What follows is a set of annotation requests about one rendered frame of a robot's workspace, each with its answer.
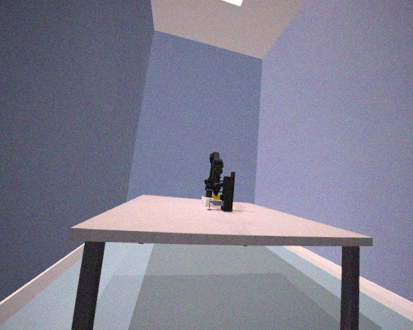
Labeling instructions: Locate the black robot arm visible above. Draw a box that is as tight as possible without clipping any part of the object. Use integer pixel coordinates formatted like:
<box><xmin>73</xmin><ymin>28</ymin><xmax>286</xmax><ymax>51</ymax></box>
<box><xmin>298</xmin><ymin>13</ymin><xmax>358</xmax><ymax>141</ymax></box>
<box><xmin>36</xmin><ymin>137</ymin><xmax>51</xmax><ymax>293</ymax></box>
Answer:
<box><xmin>204</xmin><ymin>152</ymin><xmax>224</xmax><ymax>198</ymax></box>

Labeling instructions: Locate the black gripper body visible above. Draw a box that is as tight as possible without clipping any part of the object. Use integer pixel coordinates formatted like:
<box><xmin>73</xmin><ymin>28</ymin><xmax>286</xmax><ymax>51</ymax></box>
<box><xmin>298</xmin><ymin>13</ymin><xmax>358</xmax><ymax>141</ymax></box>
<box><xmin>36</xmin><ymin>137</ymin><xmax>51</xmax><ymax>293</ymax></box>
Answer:
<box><xmin>209</xmin><ymin>175</ymin><xmax>224</xmax><ymax>187</ymax></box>

